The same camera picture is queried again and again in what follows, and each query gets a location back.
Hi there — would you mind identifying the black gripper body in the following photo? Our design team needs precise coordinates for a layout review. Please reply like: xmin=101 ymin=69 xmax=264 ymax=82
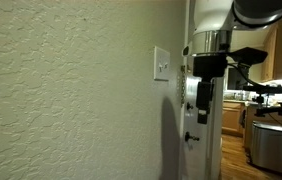
xmin=193 ymin=55 xmax=227 ymax=109

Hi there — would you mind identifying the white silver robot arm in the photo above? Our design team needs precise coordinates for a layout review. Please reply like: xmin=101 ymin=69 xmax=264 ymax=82
xmin=183 ymin=0 xmax=282 ymax=124

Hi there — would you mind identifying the dark deadbolt knob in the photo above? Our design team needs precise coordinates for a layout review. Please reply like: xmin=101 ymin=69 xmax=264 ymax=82
xmin=186 ymin=102 xmax=194 ymax=110

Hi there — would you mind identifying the white door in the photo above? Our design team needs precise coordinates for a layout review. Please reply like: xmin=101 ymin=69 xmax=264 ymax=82
xmin=180 ymin=57 xmax=224 ymax=180

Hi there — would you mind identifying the kitchen window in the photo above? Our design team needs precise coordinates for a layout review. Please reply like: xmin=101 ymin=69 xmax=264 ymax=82
xmin=227 ymin=65 xmax=249 ymax=90

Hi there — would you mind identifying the wooden lower kitchen cabinet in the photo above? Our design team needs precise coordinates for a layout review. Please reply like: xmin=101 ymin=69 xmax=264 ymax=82
xmin=222 ymin=101 xmax=244 ymax=137

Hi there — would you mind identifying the stainless steel trash can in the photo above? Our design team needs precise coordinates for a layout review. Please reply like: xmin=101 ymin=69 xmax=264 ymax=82
xmin=250 ymin=121 xmax=282 ymax=174

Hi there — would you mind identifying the dark door handle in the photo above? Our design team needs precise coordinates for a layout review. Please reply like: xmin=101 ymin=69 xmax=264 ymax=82
xmin=184 ymin=132 xmax=200 ymax=142

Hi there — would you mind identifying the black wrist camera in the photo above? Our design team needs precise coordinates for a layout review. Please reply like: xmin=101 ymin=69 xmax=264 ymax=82
xmin=229 ymin=47 xmax=268 ymax=67

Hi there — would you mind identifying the white double light switch plate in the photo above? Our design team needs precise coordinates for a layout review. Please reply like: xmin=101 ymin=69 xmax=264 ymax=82
xmin=154 ymin=46 xmax=170 ymax=81

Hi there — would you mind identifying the black stereo camera on mount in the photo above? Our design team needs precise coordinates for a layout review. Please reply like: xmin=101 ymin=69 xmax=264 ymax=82
xmin=242 ymin=84 xmax=282 ymax=119

